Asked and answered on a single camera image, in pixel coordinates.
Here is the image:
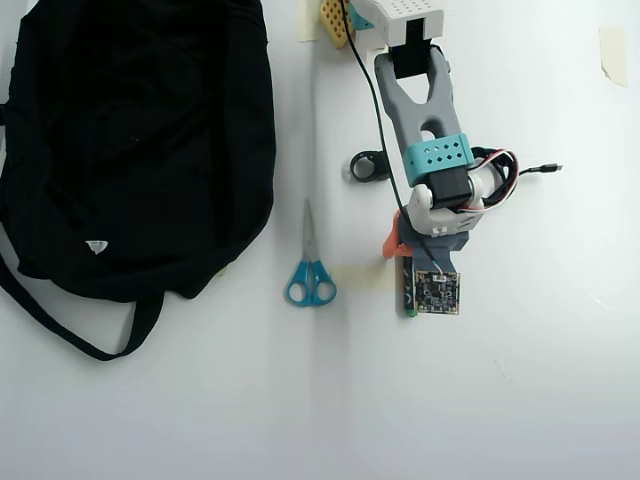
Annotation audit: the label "white and slate gripper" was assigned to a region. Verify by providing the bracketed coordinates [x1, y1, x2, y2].
[381, 166, 506, 275]

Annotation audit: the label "green marker with black label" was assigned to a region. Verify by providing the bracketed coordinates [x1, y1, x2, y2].
[398, 255, 419, 320]

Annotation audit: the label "black fabric bag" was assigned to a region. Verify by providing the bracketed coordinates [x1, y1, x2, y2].
[0, 0, 278, 363]

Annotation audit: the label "beige masking tape strip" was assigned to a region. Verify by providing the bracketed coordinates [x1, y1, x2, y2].
[598, 26, 629, 88]
[296, 0, 322, 43]
[331, 264, 397, 293]

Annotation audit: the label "yellow perforated block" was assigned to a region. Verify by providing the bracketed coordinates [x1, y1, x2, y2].
[318, 0, 357, 51]

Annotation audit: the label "bare camera circuit board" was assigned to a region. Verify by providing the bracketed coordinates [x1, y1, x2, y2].
[412, 269, 463, 318]

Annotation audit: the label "black ring clamp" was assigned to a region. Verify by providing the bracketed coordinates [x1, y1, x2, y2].
[348, 150, 389, 185]

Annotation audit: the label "blue-handled scissors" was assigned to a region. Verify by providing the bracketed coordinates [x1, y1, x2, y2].
[284, 197, 337, 308]

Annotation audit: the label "red white black servo wires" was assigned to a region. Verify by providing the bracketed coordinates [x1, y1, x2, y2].
[469, 146, 522, 212]

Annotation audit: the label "black braided USB cable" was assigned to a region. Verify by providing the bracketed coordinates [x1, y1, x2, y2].
[514, 161, 564, 179]

